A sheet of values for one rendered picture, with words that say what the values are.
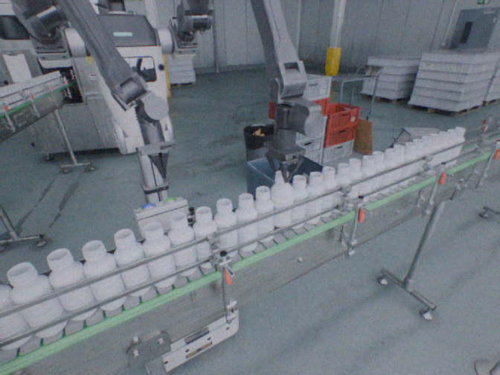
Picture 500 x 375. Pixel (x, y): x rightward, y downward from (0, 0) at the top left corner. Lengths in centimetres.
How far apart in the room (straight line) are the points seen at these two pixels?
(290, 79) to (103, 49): 42
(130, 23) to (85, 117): 326
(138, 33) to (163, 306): 92
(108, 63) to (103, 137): 366
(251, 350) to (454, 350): 112
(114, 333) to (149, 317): 7
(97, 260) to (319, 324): 148
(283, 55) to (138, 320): 68
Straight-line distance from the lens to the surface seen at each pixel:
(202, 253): 70
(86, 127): 441
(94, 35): 73
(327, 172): 86
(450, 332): 214
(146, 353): 83
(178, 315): 77
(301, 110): 62
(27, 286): 66
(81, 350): 76
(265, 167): 149
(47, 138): 462
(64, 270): 65
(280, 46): 66
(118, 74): 76
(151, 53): 111
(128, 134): 114
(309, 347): 179
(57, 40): 113
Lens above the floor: 153
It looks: 30 degrees down
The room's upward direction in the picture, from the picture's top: 1 degrees counter-clockwise
